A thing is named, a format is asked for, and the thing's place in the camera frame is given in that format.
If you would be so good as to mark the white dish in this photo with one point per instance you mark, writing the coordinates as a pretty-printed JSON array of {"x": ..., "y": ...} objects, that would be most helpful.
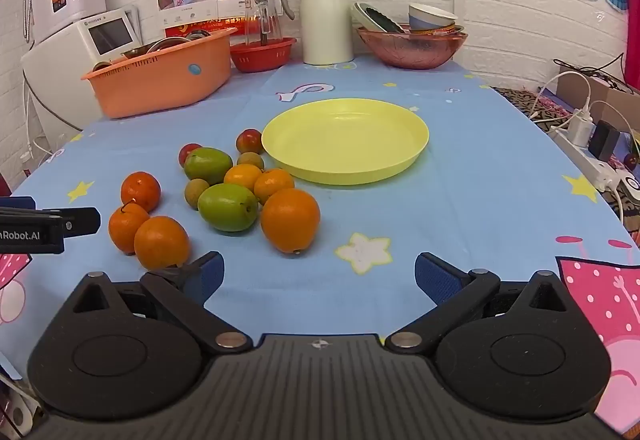
[{"x": 372, "y": 16}]

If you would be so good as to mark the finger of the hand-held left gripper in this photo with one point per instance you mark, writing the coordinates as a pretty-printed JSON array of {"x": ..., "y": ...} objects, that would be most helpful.
[{"x": 80, "y": 220}]

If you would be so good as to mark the blue and white bowl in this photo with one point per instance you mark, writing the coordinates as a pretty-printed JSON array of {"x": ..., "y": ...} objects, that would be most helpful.
[{"x": 430, "y": 17}]

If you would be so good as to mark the cardboard box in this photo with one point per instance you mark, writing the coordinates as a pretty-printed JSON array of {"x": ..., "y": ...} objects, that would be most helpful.
[{"x": 607, "y": 95}]

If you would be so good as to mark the orange with stem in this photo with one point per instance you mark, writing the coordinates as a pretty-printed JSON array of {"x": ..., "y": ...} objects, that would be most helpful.
[{"x": 125, "y": 227}]

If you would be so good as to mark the black power adapter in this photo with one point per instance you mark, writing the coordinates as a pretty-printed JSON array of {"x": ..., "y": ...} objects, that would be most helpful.
[{"x": 604, "y": 141}]

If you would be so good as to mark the small tangerine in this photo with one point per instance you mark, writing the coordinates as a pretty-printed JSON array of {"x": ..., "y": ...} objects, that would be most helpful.
[
  {"x": 241, "y": 175},
  {"x": 273, "y": 185}
]

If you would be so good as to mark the blue printed tablecloth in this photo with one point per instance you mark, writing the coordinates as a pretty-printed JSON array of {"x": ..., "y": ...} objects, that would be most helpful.
[{"x": 480, "y": 170}]

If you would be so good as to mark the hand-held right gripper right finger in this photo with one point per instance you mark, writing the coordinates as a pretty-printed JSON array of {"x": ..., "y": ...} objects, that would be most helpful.
[{"x": 434, "y": 277}]

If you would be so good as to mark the patterned dark cloth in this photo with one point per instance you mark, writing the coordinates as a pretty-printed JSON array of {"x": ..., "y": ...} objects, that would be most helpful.
[{"x": 530, "y": 105}]

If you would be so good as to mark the glass pitcher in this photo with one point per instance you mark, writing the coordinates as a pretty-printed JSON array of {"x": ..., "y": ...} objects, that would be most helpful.
[{"x": 262, "y": 17}]

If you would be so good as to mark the red plastic basket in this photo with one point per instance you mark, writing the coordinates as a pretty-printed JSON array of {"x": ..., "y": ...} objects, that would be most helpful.
[{"x": 262, "y": 55}]

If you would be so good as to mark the white charger plug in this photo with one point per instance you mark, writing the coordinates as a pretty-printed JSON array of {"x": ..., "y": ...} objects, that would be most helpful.
[{"x": 581, "y": 127}]

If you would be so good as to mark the metal bowl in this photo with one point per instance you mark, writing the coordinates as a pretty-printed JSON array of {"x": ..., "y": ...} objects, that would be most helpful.
[{"x": 155, "y": 46}]

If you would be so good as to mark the round white device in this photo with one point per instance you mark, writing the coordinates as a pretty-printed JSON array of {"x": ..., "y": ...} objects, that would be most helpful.
[{"x": 631, "y": 186}]

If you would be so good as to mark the red apple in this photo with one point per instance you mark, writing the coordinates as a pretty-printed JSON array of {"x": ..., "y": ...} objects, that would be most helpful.
[{"x": 249, "y": 141}]

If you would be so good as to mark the yellow plastic plate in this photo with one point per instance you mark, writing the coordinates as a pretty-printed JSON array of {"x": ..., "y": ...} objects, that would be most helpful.
[{"x": 345, "y": 140}]

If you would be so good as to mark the small brown round fruit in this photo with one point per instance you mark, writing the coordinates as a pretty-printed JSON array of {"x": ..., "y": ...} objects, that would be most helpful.
[
  {"x": 195, "y": 192},
  {"x": 251, "y": 160}
]

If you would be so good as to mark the pink glass bowl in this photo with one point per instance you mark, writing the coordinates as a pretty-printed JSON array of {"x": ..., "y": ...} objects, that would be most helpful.
[{"x": 412, "y": 50}]

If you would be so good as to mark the white thermos jug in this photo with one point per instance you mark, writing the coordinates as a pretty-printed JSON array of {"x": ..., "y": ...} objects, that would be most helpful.
[{"x": 327, "y": 15}]

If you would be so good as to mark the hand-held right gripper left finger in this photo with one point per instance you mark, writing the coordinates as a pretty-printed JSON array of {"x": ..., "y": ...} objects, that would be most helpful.
[{"x": 212, "y": 272}]

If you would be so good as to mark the red tomato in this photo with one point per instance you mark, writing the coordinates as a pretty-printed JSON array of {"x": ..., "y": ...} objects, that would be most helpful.
[{"x": 187, "y": 152}]

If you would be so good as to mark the orange plastic basin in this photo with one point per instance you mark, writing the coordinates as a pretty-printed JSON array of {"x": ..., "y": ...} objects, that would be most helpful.
[{"x": 160, "y": 80}]

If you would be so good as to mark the white power strip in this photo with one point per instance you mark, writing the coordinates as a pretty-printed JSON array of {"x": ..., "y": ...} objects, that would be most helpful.
[{"x": 585, "y": 160}]

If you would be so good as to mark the white appliance with screen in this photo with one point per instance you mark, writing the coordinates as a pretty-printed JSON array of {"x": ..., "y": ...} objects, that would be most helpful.
[{"x": 60, "y": 65}]

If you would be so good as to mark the green mango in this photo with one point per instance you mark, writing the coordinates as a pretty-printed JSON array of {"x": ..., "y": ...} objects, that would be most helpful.
[
  {"x": 208, "y": 165},
  {"x": 227, "y": 206}
]

